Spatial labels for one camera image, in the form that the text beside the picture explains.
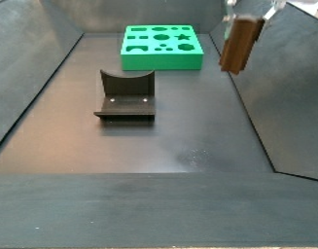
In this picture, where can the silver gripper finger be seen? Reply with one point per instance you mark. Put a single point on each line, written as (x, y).
(276, 6)
(228, 10)

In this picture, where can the brown star shaped peg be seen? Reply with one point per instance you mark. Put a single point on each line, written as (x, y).
(236, 47)

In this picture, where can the green shape sorting board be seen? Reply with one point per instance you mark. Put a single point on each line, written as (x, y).
(160, 47)

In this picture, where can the dark grey curved holder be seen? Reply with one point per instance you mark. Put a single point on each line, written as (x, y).
(128, 96)

